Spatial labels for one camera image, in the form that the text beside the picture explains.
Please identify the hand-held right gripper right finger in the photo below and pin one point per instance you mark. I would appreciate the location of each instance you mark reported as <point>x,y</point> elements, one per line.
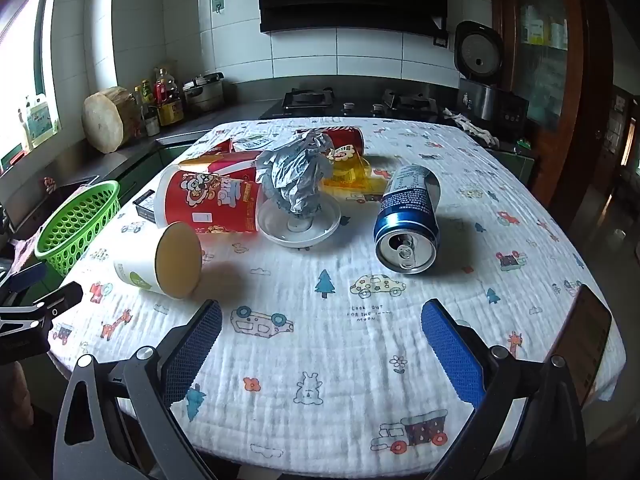
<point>450,350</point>

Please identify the grey paper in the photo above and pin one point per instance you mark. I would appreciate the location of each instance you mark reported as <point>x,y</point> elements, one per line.
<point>290,175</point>

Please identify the white rag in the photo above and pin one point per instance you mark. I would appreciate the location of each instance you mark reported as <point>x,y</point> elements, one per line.
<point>475,130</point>

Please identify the white green packet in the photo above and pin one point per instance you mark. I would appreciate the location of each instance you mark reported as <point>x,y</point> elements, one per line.
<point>252,143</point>

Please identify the detergent refill pouch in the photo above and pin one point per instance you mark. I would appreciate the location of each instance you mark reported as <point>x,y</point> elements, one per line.
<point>40,122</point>

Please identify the black rice cooker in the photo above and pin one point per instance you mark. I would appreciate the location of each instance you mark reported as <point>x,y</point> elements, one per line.
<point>477,50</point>

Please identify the yellow plastic wrapper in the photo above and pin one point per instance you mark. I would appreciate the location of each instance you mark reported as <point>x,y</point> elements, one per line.
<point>350,177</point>

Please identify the red cartoon snack cup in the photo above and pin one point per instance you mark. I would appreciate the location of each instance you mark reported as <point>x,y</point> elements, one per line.
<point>210,205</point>

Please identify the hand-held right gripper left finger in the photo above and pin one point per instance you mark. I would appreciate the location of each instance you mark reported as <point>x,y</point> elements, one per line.
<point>195,350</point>

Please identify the green kitchen cabinet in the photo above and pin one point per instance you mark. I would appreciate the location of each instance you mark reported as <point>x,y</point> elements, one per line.
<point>150,165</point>

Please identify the steel cooking pot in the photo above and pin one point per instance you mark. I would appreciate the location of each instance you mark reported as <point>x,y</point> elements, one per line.
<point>202,95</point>

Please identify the black countertop appliance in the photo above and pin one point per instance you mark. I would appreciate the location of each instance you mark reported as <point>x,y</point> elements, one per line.
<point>510,115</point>

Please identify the small black box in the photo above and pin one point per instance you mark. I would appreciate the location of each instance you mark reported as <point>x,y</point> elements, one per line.
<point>146,205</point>

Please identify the wooden glass cabinet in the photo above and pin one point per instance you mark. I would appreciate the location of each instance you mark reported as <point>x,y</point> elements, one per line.
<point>575,110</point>

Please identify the black gas stove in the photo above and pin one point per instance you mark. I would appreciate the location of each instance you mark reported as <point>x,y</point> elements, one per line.
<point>310,100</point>

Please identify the pink towel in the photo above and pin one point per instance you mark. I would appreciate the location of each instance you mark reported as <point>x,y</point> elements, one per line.
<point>22,252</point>

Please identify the red white scrubber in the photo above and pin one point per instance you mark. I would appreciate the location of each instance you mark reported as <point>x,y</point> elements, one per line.
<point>50,185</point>

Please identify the green perforated plastic basket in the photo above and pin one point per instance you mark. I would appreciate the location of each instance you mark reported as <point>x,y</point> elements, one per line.
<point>75,225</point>

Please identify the yellow tin can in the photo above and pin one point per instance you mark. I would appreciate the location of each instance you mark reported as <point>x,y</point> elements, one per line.
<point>170,100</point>

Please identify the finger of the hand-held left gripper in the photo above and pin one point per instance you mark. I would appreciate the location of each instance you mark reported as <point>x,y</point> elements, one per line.
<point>27,278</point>
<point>50,302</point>

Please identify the dark smartphone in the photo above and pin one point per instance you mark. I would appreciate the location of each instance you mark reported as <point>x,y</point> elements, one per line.
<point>587,345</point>

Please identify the round wooden chopping block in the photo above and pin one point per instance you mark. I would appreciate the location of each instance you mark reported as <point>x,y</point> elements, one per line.
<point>102,120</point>

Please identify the small white jar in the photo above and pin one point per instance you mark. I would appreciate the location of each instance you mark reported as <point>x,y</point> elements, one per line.
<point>151,122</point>

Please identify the black aluminium drink can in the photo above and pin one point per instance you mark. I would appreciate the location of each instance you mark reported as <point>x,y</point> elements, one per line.
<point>407,205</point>

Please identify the green capped bottle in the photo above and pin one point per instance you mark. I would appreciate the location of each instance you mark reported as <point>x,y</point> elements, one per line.
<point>146,91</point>

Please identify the steel kitchen sink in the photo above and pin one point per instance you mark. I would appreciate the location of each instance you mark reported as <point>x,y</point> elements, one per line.
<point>70,187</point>

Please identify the printed white tablecloth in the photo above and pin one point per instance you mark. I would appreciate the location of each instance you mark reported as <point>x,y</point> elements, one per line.
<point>320,360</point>

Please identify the red snack tube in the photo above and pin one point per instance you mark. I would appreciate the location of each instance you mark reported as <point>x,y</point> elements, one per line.
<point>347,140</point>

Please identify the white plastic lid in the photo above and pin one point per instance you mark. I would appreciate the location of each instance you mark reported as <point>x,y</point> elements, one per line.
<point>310,232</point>

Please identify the white paper cup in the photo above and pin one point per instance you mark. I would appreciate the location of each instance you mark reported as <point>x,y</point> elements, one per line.
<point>140,270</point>

